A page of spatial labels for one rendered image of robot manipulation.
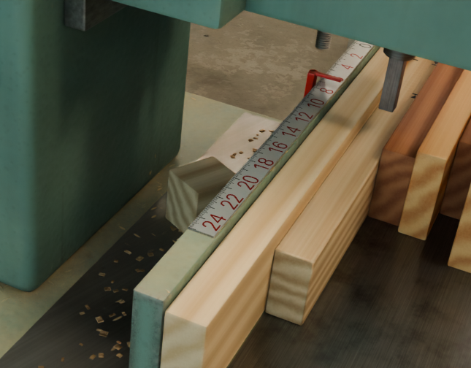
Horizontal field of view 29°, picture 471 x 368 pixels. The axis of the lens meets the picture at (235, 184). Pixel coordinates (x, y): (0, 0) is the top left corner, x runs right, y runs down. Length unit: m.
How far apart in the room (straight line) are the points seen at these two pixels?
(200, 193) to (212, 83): 2.06
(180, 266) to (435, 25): 0.19
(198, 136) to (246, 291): 0.40
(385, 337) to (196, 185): 0.24
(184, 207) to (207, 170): 0.03
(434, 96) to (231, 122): 0.28
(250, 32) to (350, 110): 2.53
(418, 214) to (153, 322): 0.20
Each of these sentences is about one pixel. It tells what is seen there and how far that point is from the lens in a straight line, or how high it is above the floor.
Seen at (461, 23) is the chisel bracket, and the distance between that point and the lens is 0.49.
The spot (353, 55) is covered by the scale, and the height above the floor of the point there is 0.96.
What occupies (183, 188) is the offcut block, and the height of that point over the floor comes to 0.84.
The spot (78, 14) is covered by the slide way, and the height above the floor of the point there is 0.99.
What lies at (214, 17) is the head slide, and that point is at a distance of 0.50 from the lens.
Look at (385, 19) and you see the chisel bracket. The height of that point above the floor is 1.02.
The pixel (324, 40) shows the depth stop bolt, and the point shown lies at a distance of 0.61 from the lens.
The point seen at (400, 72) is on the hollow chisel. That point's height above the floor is 0.98.
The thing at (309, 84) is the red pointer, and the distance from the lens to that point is 0.57.
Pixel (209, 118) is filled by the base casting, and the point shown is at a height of 0.80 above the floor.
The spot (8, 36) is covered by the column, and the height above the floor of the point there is 0.98.
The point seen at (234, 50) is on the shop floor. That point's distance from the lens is 2.93.
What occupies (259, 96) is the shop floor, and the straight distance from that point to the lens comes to 2.66.
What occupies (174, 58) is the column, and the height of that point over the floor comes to 0.90.
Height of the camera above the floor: 1.20
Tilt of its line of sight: 32 degrees down
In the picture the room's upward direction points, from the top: 7 degrees clockwise
